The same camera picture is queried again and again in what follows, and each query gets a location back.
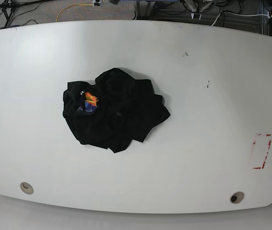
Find crumpled black T-shirt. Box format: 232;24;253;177
63;68;170;153

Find red tape rectangle marking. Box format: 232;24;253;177
250;133;272;170

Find black tripod stand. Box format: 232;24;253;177
0;0;52;28

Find white cable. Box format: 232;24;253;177
211;11;271;26

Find aluminium frame post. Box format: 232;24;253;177
133;0;155;20

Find yellow cable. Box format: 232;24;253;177
56;2;93;23

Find right table cable grommet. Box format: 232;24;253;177
230;192;245;204

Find table cable grommet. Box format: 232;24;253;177
20;182;34;195
230;192;245;204

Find left table cable grommet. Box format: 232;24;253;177
20;182;34;195

